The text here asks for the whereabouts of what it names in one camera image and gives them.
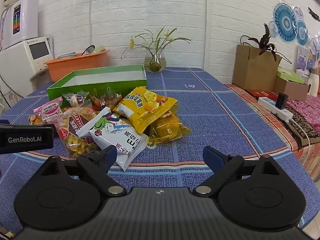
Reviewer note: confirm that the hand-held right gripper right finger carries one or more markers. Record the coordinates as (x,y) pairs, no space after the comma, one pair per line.
(212,158)

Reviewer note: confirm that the white bottle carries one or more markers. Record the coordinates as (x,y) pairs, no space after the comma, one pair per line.
(314,82)

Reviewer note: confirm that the medium blue paper fan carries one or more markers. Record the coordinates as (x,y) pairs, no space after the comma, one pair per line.
(302,33)

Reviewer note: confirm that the dark patterned cloth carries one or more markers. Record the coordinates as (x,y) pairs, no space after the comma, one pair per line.
(303,126)

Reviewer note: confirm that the white appliance with screen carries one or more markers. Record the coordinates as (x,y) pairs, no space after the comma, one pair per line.
(15,65)

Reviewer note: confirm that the orange plastic basin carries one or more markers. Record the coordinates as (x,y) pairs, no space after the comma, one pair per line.
(75,66)

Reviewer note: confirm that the white water purifier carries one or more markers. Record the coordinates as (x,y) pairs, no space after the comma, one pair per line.
(25,17)

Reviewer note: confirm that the silver foil packet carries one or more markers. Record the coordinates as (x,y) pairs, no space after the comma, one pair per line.
(122,140)

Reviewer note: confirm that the pale paper fan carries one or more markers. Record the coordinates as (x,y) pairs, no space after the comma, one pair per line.
(298,14)
(273,29)

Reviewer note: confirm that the large blue paper fan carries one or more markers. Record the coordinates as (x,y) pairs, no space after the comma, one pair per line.
(285,21)

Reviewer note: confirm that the small brown cardboard box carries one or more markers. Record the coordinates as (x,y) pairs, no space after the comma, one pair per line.
(291,90)

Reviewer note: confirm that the clear yellow cake packet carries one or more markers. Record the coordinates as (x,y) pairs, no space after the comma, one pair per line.
(167,130)

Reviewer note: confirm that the white power strip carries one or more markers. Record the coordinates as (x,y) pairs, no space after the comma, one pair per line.
(268,105)

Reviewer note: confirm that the green cardboard box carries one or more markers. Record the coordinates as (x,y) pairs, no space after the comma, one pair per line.
(100,90)

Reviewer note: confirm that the glass vase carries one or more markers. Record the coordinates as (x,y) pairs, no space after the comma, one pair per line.
(155,63)

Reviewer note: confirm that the red booklet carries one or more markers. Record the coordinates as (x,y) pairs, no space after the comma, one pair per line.
(261,94)

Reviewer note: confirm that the clear brown snack packet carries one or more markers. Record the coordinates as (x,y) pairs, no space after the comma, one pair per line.
(108,100)

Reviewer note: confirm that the pink snack packet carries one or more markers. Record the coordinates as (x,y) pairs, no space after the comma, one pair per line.
(48,110)

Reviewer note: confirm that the yellow snack packet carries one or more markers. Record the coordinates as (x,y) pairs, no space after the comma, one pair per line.
(142,112)

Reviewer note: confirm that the brown label biscuit packet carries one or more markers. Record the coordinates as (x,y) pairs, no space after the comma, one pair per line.
(75,142)

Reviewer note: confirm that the purple leaf plant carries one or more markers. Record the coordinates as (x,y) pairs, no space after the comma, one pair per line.
(265,41)

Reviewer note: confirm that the clear candy packet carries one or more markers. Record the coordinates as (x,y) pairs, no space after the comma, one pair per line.
(76,98)

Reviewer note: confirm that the purple wall picture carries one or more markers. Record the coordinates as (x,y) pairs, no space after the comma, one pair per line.
(303,58)

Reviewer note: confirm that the black charger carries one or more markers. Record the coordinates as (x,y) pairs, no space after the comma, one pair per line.
(282,101)

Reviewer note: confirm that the pale green plate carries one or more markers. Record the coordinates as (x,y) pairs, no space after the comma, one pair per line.
(100,49)

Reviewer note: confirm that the pink floral cloth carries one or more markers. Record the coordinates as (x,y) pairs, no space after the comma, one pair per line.
(307,108)

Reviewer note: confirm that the blue checked tablecloth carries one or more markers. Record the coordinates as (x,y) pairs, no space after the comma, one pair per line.
(212,110)

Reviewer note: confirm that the tall brown cardboard box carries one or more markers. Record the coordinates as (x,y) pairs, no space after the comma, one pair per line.
(252,72)

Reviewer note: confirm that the light green flat box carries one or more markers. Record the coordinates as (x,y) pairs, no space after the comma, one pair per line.
(290,76)

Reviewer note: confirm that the orange plaid cloth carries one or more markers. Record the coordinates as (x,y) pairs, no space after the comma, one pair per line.
(260,120)

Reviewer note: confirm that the white cartoon snack packet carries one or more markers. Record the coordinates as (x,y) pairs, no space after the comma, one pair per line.
(96,122)

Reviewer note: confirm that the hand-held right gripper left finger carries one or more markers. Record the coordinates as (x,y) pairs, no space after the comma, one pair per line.
(110,158)

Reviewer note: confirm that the small orange snack packet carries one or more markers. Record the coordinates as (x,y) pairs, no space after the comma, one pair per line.
(35,119)

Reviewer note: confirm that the steel plate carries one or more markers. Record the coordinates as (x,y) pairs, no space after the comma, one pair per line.
(88,50)

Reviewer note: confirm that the yellow flowering plant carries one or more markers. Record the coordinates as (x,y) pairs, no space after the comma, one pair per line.
(131,42)

